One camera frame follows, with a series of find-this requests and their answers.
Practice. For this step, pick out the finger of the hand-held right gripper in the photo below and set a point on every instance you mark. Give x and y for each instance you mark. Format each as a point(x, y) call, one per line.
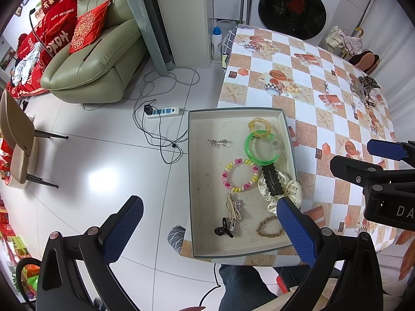
point(385, 149)
point(353, 170)

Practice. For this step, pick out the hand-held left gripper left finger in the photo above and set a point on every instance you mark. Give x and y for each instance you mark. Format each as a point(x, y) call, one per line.
point(124, 230)

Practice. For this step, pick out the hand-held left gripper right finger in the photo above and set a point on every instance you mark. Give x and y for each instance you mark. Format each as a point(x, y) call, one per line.
point(298, 230)

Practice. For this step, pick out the cream polka-dot scrunchie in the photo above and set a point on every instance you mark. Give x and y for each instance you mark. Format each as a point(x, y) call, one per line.
point(291, 191)

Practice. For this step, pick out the black scalloped snap hair clip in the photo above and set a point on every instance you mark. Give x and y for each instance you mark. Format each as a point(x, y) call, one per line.
point(272, 181)

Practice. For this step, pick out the silver star hair clip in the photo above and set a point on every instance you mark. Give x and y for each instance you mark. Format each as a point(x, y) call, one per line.
point(239, 205)

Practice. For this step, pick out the beige hair clip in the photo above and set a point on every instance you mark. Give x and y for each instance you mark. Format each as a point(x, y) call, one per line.
point(232, 209)

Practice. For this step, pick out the small black claw clip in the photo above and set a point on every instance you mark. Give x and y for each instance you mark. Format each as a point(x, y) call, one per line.
point(222, 230)

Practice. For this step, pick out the green translucent bangle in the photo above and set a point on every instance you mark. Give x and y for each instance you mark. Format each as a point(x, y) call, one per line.
point(248, 149)

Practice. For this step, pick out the grey and white tray box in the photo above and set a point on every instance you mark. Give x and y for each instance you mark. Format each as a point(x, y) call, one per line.
point(207, 175)

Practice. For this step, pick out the small silver brooch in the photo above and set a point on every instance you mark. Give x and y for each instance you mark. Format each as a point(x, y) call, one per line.
point(220, 142)

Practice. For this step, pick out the person's right hand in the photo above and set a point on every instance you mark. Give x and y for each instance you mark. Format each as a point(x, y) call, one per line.
point(408, 259)

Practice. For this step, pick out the grey patterned stool cushion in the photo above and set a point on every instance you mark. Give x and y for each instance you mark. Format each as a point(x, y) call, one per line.
point(176, 239)

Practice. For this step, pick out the red plastic stool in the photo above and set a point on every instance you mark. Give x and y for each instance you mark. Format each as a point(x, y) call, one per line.
point(282, 284)

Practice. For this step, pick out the grey claw hair clip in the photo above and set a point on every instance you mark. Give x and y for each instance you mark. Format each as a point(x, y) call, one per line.
point(356, 90)

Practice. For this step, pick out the checkered printed tablecloth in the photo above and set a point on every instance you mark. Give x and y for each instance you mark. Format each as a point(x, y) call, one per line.
point(304, 110)

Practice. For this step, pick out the person's jeans leg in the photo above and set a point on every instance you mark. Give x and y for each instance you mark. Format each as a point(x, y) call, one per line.
point(240, 285)

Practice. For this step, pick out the small silver charm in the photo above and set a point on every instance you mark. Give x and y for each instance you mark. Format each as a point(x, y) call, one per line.
point(326, 87)

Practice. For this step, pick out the pair of brown slippers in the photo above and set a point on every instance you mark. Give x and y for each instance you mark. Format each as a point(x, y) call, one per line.
point(364, 61)

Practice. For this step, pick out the white curtain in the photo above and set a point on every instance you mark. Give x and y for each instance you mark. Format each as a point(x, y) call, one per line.
point(395, 55)

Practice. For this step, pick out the pile of red gift boxes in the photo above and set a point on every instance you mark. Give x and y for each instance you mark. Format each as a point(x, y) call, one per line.
point(13, 249)

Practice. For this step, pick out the pale clothes on rack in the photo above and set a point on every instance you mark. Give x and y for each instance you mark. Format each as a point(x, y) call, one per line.
point(340, 40)

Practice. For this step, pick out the yellow clothes hanger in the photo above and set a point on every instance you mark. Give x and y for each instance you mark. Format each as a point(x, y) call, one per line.
point(359, 33)

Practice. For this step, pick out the white power strip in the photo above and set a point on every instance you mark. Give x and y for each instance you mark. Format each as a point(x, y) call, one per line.
point(163, 111)

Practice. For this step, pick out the beige chair with black legs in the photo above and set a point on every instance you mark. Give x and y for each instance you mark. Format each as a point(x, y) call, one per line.
point(16, 126)

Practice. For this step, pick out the pale green leather sofa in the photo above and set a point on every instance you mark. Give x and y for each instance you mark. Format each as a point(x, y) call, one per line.
point(97, 68)

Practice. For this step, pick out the white washing machine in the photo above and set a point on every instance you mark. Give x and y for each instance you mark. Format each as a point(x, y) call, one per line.
point(291, 9)

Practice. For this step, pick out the white detergent bottle blue cap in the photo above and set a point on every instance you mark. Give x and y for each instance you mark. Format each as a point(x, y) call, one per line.
point(216, 45)

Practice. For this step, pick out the red cushion large white lettering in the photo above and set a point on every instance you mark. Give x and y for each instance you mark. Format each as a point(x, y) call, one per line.
point(55, 47)

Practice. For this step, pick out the red cushion gold round pattern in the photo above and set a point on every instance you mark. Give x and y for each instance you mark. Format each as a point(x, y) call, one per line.
point(87, 27)

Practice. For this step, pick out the white cabinet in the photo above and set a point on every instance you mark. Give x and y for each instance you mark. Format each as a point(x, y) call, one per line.
point(223, 0)

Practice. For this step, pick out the red cushion small white lettering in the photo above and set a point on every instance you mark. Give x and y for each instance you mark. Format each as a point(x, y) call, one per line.
point(61, 14)

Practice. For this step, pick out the grey sliding door frame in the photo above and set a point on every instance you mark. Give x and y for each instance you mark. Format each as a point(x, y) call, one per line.
point(152, 13)

